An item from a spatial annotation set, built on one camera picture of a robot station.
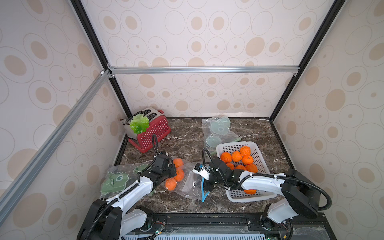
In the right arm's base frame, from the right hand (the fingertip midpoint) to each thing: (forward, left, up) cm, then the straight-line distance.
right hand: (201, 178), depth 82 cm
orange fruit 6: (+9, -23, -3) cm, 25 cm away
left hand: (+6, +13, +1) cm, 14 cm away
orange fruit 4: (+14, -28, -2) cm, 31 cm away
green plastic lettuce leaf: (+26, +38, +15) cm, 49 cm away
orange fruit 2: (+15, -21, 0) cm, 26 cm away
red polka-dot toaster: (+31, +29, +9) cm, 43 cm away
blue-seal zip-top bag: (0, +8, -6) cm, 10 cm away
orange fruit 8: (-6, -26, -1) cm, 27 cm away
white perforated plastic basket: (-6, -22, -6) cm, 23 cm away
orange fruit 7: (+8, -30, -2) cm, 31 cm away
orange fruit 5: (+9, -17, -1) cm, 20 cm away
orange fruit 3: (+17, -26, +3) cm, 32 cm away
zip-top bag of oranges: (-3, +44, +4) cm, 44 cm away
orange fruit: (+14, -15, 0) cm, 21 cm away
